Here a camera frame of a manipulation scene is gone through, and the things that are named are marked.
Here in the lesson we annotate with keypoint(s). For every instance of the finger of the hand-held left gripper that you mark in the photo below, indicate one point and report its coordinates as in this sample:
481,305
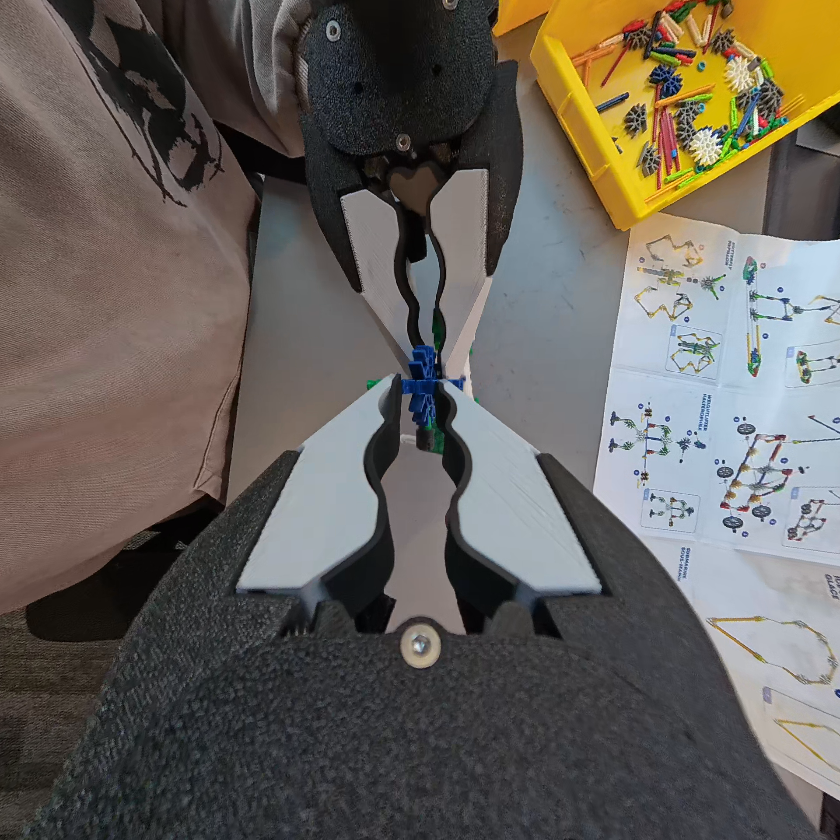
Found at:
371,243
466,229

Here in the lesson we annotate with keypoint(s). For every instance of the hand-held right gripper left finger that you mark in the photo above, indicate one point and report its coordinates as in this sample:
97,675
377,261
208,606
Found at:
308,512

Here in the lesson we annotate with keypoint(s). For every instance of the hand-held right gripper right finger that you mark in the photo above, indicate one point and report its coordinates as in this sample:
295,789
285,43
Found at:
518,518

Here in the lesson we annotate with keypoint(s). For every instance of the construction toy figure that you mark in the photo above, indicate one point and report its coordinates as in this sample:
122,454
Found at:
420,400

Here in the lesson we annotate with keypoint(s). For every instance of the grey desk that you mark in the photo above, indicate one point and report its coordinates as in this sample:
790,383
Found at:
558,295

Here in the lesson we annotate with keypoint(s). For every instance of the folded instruction sheet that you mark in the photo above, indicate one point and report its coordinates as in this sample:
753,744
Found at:
722,577

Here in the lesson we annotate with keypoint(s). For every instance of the pile of colourful toy pieces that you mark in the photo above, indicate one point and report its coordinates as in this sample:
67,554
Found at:
705,144

